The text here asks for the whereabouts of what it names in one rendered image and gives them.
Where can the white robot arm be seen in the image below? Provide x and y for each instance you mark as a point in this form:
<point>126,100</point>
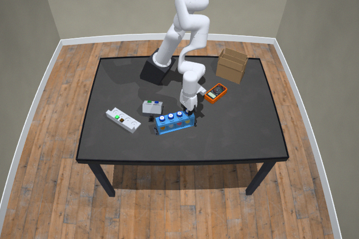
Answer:
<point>185,20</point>

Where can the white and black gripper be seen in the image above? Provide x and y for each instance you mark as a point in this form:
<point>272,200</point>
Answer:
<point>189,103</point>

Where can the orange pocket multimeter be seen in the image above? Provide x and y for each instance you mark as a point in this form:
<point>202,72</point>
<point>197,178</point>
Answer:
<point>215,93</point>

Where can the white button housing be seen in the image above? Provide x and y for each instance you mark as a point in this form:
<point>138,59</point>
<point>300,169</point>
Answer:
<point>152,109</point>

